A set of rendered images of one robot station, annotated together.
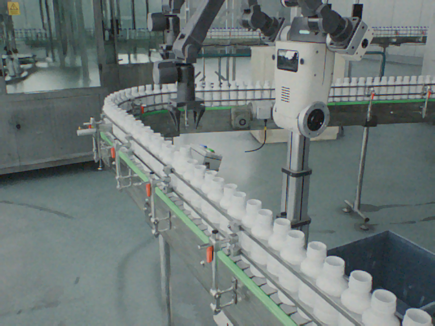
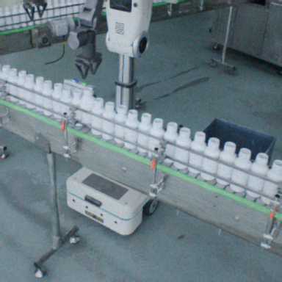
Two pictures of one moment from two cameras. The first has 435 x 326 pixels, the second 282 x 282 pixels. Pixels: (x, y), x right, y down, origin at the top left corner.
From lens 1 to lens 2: 0.83 m
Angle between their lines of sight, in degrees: 27
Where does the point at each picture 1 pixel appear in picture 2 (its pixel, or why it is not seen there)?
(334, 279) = (247, 160)
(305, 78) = (137, 17)
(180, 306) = (34, 205)
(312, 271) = (230, 158)
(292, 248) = (214, 148)
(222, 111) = (23, 32)
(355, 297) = (261, 167)
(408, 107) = (159, 9)
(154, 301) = (10, 208)
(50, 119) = not seen: outside the picture
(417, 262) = (236, 134)
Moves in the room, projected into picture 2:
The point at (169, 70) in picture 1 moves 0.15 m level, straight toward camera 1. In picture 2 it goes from (84, 37) to (104, 49)
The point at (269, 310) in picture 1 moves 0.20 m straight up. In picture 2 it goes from (199, 186) to (206, 142)
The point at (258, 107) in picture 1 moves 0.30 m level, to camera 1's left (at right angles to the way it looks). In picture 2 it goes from (57, 26) to (19, 30)
